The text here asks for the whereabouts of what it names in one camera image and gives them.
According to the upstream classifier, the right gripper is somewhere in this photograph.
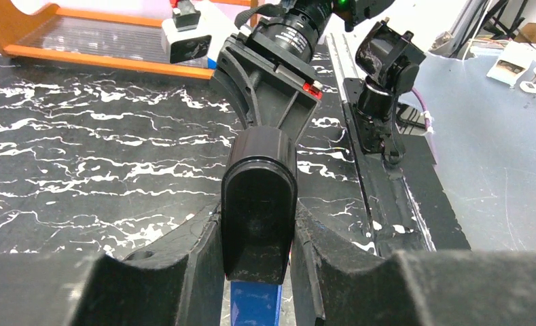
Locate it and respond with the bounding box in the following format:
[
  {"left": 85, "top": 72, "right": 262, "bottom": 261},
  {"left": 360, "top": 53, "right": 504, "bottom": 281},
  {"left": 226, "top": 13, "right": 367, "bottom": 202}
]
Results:
[{"left": 210, "top": 0, "right": 392, "bottom": 142}]

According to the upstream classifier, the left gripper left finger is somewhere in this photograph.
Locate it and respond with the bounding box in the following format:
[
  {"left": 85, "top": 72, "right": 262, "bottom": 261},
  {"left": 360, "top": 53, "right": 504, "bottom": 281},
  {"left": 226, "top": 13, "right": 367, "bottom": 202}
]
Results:
[{"left": 0, "top": 210, "right": 224, "bottom": 325}]

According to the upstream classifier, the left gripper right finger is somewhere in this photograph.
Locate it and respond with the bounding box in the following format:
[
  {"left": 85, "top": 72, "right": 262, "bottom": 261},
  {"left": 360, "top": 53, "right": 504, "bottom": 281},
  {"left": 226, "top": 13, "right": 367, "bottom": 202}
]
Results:
[{"left": 291, "top": 204, "right": 536, "bottom": 325}]

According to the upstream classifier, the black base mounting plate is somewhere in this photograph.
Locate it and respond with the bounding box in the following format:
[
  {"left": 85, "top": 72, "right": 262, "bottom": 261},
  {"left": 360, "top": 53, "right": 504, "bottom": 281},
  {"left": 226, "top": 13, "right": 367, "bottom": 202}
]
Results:
[{"left": 326, "top": 33, "right": 471, "bottom": 259}]

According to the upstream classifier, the orange wooden rack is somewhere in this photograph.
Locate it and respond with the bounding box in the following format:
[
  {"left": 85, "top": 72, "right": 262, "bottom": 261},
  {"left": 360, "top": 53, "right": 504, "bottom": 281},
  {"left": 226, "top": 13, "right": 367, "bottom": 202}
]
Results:
[{"left": 0, "top": 1, "right": 259, "bottom": 79}]

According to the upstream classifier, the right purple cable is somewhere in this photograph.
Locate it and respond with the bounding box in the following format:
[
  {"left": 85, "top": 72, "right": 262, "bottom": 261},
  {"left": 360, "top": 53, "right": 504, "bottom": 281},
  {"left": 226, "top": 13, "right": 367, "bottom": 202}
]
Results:
[{"left": 409, "top": 88, "right": 435, "bottom": 136}]

